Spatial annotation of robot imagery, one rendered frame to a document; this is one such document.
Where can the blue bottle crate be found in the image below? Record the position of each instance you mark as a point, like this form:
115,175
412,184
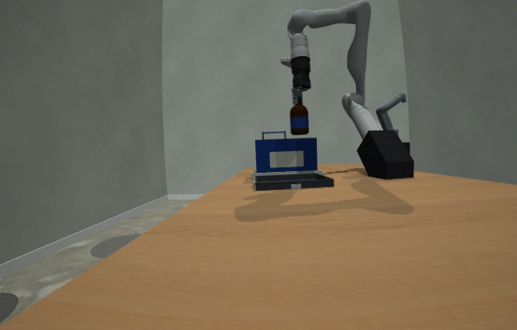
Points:
282,155

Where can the brown glass bottle with blue label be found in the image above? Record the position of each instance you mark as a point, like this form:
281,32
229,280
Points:
299,119

